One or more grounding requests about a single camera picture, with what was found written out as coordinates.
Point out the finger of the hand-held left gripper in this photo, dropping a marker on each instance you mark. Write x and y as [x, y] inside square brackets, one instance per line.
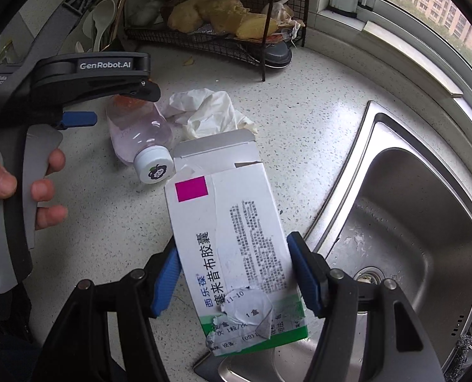
[140, 89]
[78, 119]

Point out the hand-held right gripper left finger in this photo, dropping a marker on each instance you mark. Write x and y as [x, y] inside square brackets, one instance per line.
[164, 282]

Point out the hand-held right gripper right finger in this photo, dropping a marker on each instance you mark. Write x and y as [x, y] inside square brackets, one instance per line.
[305, 274]

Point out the pink bottle with white cap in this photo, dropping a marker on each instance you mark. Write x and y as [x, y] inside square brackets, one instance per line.
[136, 135]

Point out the white and green medicine box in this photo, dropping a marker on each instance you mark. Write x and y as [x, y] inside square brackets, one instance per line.
[240, 227]

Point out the sink drain strainer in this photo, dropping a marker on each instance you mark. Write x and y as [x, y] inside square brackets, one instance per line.
[368, 276]

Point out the crumpled white tissue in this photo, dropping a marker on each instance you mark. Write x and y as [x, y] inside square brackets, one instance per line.
[208, 115]

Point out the white garlic bulb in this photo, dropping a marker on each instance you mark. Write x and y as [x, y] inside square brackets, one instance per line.
[146, 10]

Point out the white plastic spoon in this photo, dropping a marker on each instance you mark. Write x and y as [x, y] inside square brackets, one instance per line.
[102, 16]

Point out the stainless steel sink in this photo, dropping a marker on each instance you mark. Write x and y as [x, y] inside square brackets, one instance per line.
[419, 207]

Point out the dark grey round lid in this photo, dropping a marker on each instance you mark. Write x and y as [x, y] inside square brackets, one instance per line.
[277, 53]

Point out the brown garlic bulb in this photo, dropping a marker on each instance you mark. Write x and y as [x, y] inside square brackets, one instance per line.
[277, 8]

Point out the dark steel wool scrubber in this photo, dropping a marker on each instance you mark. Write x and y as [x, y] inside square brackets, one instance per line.
[464, 348]

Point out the white framed window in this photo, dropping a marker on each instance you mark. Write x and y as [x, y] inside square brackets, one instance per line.
[379, 12]

